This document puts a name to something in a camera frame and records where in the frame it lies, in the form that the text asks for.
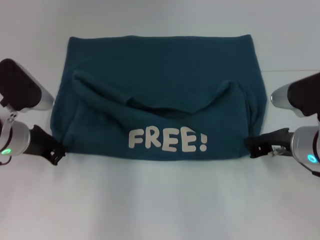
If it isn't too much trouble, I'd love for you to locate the right arm cable with plug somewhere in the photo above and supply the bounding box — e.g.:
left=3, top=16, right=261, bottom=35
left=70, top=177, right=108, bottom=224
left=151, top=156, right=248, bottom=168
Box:
left=269, top=145, right=320, bottom=178

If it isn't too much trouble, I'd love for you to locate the blue shirt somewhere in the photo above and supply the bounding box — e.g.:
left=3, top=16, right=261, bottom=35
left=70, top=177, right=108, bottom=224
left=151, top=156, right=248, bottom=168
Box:
left=49, top=34, right=267, bottom=161

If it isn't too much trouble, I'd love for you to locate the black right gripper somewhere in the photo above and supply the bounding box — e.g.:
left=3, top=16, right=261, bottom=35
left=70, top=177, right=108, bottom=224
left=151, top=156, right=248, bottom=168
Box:
left=243, top=127, right=294, bottom=160

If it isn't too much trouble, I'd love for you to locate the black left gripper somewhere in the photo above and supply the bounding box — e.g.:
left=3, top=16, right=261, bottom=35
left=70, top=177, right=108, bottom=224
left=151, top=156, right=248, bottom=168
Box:
left=23, top=124, right=67, bottom=167

